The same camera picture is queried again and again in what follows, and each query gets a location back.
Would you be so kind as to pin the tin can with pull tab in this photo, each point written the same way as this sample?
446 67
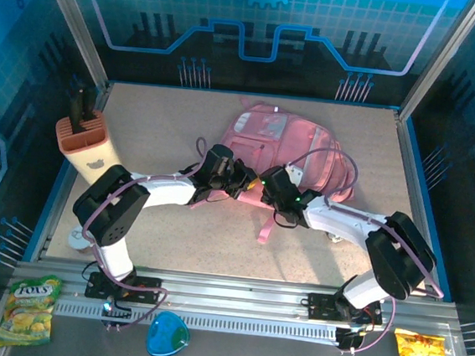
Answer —
77 236

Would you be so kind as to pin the aluminium front frame rail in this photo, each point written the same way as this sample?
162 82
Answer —
234 295

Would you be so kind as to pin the blue translucent plastic case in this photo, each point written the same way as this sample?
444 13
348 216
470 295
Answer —
167 335

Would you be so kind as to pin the green candy bag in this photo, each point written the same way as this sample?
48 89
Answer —
28 313

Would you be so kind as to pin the aluminium side rail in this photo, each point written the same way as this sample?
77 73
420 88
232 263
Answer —
413 169
43 247

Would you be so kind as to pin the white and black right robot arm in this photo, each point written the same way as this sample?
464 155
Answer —
342 222

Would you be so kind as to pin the cream and terracotta knife block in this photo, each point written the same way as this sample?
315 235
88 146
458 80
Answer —
93 151

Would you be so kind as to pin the pink student backpack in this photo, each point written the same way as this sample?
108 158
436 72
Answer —
300 138

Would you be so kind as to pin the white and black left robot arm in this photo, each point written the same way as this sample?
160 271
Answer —
165 188

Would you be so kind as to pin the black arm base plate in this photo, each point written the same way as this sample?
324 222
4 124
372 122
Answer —
147 288
322 306

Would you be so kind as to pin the aluminium frame post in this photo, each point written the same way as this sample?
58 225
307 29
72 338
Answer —
442 59
73 23

